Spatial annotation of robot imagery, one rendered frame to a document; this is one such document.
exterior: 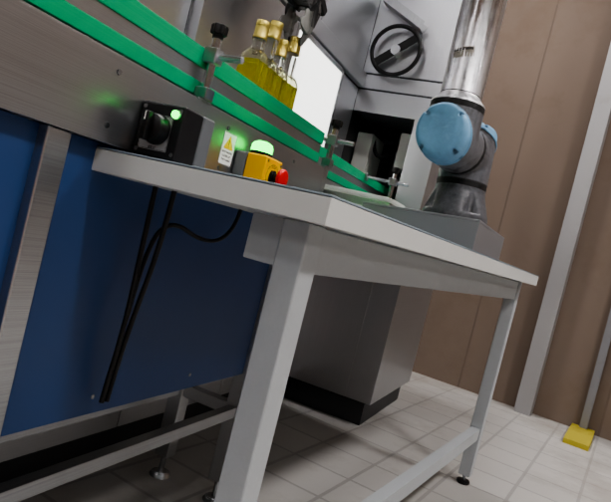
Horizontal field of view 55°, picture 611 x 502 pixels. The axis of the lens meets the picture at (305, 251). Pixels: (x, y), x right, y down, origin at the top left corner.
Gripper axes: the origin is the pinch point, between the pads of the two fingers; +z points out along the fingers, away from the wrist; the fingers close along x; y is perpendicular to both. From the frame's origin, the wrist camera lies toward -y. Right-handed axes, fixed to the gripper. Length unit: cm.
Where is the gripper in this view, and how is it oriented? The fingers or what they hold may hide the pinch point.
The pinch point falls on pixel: (295, 41)
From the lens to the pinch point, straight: 165.5
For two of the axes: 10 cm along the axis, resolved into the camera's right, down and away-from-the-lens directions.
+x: 8.8, 2.4, -4.0
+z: -2.4, 9.7, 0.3
